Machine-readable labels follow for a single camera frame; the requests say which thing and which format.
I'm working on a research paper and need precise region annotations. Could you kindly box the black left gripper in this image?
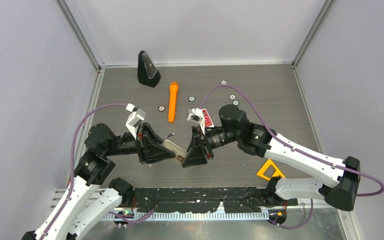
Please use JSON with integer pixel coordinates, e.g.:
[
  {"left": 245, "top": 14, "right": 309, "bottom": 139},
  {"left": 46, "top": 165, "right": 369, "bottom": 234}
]
[{"left": 106, "top": 121, "right": 177, "bottom": 163}]

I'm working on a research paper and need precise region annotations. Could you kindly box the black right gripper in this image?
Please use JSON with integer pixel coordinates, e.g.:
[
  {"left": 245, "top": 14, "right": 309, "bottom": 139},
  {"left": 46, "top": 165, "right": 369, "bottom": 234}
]
[{"left": 182, "top": 125, "right": 239, "bottom": 169}]

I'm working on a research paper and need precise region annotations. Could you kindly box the red white remote control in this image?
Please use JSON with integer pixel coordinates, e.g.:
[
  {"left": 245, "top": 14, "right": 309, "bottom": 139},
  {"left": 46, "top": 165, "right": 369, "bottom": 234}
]
[{"left": 202, "top": 108, "right": 215, "bottom": 128}]

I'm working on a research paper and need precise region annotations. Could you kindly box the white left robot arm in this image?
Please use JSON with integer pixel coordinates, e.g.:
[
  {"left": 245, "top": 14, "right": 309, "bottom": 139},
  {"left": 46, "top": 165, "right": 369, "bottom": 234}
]
[{"left": 22, "top": 122, "right": 176, "bottom": 240}]

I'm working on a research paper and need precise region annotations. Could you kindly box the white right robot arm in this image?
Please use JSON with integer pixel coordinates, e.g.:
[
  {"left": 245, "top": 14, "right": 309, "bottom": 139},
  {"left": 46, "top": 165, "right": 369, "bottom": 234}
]
[{"left": 181, "top": 104, "right": 360, "bottom": 212}]

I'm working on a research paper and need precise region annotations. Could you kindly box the poker chip right lower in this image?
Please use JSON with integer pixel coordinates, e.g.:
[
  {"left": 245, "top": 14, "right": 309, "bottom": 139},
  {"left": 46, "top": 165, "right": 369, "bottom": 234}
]
[{"left": 232, "top": 100, "right": 240, "bottom": 106}]

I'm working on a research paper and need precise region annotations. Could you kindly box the poker chip right upper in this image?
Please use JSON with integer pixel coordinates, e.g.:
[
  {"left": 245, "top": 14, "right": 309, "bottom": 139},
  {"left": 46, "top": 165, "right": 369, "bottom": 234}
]
[{"left": 229, "top": 94, "right": 236, "bottom": 101}]

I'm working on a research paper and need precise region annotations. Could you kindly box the black wedge stand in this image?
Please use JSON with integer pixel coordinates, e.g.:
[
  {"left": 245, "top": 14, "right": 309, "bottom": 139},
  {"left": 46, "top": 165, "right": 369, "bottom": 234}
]
[{"left": 137, "top": 50, "right": 161, "bottom": 88}]

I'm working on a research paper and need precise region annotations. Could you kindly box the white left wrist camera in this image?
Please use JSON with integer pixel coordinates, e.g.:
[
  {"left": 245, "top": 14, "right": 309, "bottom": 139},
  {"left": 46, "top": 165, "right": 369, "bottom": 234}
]
[{"left": 125, "top": 103, "right": 146, "bottom": 140}]

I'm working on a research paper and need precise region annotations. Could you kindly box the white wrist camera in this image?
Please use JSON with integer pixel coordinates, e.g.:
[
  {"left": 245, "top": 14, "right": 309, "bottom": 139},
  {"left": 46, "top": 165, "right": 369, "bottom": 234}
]
[
  {"left": 125, "top": 103, "right": 146, "bottom": 140},
  {"left": 187, "top": 108, "right": 206, "bottom": 135}
]

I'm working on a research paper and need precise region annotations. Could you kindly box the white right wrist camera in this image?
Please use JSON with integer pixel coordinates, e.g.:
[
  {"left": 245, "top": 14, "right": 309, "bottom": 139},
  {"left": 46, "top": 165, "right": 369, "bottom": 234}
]
[{"left": 187, "top": 108, "right": 206, "bottom": 135}]

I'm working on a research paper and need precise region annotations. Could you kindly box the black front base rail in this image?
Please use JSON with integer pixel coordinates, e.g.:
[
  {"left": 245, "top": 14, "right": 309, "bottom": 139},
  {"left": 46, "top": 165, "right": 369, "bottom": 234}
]
[{"left": 134, "top": 186, "right": 298, "bottom": 214}]

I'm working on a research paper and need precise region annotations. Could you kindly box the yellow triangular frame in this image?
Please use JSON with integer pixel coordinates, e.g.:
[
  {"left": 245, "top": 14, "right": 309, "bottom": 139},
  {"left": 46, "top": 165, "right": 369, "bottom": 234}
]
[{"left": 256, "top": 158, "right": 285, "bottom": 181}]

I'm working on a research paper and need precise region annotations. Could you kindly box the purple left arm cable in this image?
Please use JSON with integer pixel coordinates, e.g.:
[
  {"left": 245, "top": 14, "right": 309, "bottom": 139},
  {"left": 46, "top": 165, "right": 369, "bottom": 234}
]
[{"left": 39, "top": 102, "right": 130, "bottom": 240}]

